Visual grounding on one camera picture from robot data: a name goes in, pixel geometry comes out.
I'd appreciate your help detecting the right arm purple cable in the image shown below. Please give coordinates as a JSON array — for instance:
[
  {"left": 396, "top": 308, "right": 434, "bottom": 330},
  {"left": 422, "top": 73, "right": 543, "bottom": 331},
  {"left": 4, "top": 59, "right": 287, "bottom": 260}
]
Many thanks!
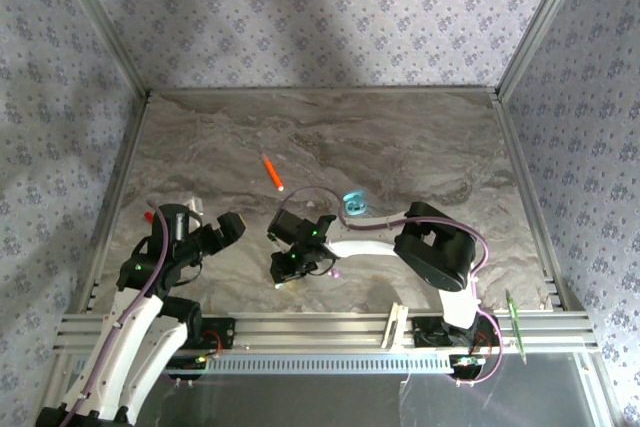
[{"left": 277, "top": 187, "right": 511, "bottom": 388}]

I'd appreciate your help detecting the aluminium frame post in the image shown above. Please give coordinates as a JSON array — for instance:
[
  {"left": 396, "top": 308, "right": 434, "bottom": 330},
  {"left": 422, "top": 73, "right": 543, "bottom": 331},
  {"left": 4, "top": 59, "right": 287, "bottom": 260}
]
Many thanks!
[
  {"left": 49, "top": 0, "right": 152, "bottom": 103},
  {"left": 497, "top": 0, "right": 596, "bottom": 104}
]

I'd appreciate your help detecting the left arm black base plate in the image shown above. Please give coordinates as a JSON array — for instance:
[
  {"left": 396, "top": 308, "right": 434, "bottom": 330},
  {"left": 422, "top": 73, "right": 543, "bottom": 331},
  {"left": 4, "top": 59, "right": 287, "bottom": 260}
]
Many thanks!
[{"left": 184, "top": 317, "right": 237, "bottom": 351}]

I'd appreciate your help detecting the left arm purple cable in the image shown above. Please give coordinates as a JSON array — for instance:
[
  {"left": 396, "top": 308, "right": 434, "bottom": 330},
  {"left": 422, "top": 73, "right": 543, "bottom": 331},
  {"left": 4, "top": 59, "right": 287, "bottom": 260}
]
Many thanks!
[{"left": 59, "top": 200, "right": 172, "bottom": 427}]

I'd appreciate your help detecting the left black controller box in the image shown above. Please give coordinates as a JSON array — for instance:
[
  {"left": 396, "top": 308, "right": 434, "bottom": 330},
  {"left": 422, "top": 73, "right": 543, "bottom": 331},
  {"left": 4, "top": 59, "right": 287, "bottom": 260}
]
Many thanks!
[{"left": 172, "top": 354, "right": 209, "bottom": 381}]

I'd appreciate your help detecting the black controller box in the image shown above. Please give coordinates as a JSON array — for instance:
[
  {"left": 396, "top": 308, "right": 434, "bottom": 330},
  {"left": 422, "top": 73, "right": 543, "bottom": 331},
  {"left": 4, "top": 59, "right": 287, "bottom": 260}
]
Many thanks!
[
  {"left": 172, "top": 354, "right": 209, "bottom": 381},
  {"left": 448, "top": 353, "right": 487, "bottom": 380}
]

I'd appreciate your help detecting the aluminium mounting rail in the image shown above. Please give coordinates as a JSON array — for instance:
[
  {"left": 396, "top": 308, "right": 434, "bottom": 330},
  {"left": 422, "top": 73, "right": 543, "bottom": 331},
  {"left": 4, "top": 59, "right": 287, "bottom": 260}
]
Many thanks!
[{"left": 52, "top": 311, "right": 599, "bottom": 354}]

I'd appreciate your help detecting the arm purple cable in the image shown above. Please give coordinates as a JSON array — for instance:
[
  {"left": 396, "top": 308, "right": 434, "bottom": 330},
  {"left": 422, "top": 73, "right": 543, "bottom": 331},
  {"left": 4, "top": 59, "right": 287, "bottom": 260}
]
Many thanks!
[
  {"left": 277, "top": 187, "right": 511, "bottom": 388},
  {"left": 59, "top": 200, "right": 172, "bottom": 427}
]

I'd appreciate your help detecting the aluminium table end rail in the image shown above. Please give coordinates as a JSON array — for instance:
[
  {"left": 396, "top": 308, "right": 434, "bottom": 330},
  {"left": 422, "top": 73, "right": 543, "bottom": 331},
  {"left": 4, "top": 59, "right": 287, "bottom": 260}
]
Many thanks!
[{"left": 147, "top": 86, "right": 501, "bottom": 97}]

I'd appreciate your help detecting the right black controller box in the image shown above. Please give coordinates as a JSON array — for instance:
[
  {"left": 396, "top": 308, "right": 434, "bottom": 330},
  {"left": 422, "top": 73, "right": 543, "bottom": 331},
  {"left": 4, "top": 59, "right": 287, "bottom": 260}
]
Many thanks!
[{"left": 448, "top": 353, "right": 487, "bottom": 380}]

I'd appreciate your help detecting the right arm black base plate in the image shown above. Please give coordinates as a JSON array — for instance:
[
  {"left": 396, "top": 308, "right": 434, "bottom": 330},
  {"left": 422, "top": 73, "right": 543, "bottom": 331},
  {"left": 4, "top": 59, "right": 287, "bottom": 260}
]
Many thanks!
[{"left": 412, "top": 315, "right": 504, "bottom": 349}]

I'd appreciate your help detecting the green pen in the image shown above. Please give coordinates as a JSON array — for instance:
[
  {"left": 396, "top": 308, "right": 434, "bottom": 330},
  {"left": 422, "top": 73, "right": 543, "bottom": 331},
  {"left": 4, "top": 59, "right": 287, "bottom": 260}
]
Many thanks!
[{"left": 504, "top": 289, "right": 529, "bottom": 366}]

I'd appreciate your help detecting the blue earbud charging case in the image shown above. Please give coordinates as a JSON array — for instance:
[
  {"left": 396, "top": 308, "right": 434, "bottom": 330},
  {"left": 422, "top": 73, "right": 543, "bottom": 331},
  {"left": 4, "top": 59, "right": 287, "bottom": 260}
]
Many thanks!
[{"left": 342, "top": 190, "right": 369, "bottom": 218}]

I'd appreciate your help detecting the grey metal panel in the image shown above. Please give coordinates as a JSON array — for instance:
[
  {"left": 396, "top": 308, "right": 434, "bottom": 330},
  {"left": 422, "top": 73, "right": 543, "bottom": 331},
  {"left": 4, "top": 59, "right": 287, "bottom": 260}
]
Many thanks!
[{"left": 134, "top": 371, "right": 619, "bottom": 427}]

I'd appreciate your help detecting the aluminium table side rail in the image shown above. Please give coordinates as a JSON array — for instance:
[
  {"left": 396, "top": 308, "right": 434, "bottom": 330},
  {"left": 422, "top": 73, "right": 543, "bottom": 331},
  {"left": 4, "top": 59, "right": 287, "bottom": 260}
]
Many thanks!
[
  {"left": 69, "top": 91, "right": 152, "bottom": 316},
  {"left": 492, "top": 91, "right": 571, "bottom": 313}
]

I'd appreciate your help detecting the orange marker pen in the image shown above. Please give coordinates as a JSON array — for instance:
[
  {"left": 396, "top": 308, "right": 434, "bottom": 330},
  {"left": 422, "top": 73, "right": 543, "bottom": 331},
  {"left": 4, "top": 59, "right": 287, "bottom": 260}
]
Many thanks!
[{"left": 261, "top": 152, "right": 286, "bottom": 194}]

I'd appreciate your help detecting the white clip block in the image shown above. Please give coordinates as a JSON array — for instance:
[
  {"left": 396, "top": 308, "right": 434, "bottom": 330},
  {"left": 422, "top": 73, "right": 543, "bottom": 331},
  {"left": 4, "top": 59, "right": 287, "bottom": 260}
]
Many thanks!
[{"left": 380, "top": 301, "right": 409, "bottom": 351}]

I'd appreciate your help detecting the grey slotted cable duct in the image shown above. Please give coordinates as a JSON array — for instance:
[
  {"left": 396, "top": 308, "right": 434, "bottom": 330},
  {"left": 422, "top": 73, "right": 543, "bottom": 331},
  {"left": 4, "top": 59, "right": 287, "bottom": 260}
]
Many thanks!
[{"left": 149, "top": 352, "right": 456, "bottom": 376}]

